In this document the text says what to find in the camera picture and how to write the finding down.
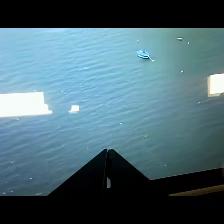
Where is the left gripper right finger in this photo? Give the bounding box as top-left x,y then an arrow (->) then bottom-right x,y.
106,148 -> 158,197

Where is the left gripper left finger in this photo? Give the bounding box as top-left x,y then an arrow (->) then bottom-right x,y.
48,148 -> 109,197

